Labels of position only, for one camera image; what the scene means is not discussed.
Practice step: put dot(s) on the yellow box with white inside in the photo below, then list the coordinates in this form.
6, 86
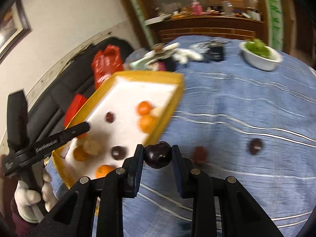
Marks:
128, 91

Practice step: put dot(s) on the dark purple plum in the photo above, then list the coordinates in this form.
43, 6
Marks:
158, 154
118, 152
110, 117
255, 146

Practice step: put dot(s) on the person's left hand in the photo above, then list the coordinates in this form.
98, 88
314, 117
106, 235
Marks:
26, 201

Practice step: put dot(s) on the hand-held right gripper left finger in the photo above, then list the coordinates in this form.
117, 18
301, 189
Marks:
134, 182

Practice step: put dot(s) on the glass vase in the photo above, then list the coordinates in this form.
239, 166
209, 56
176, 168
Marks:
226, 6

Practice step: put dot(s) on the person's left forearm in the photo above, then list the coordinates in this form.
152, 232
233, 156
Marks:
18, 226

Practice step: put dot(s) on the orange tangerine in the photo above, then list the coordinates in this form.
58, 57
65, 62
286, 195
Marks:
105, 171
145, 108
81, 135
147, 124
79, 154

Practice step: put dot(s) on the white bowl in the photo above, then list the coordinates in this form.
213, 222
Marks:
259, 63

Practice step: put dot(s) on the red plastic bag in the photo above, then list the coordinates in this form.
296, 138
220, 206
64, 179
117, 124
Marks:
106, 64

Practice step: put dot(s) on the wooden counter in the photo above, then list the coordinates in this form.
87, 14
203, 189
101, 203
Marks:
209, 29

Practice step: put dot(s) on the white gloves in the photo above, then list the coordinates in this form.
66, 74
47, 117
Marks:
186, 54

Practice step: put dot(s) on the framed wall picture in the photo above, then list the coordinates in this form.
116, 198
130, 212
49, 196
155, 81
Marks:
14, 29

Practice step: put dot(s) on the pale yellow fruit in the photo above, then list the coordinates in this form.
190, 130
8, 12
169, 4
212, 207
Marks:
156, 112
91, 147

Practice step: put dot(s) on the black device box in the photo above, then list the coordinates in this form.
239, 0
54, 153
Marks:
215, 53

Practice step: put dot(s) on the green lettuce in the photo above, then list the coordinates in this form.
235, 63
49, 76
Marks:
258, 47

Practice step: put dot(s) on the black sofa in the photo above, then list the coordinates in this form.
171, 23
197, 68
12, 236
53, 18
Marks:
64, 79

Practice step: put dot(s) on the red box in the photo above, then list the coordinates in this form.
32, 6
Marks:
74, 108

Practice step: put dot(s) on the white container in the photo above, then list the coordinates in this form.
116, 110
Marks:
256, 14

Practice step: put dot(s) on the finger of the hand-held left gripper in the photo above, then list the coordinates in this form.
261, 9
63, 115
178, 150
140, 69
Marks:
76, 129

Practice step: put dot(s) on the reddish plum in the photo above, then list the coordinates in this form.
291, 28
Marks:
200, 154

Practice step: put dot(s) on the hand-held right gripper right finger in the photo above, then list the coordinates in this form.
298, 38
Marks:
179, 182

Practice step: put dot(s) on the green bamboo wall decal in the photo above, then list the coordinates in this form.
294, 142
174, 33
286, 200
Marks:
272, 12

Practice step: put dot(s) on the pink bottle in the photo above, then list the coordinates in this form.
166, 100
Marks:
196, 7

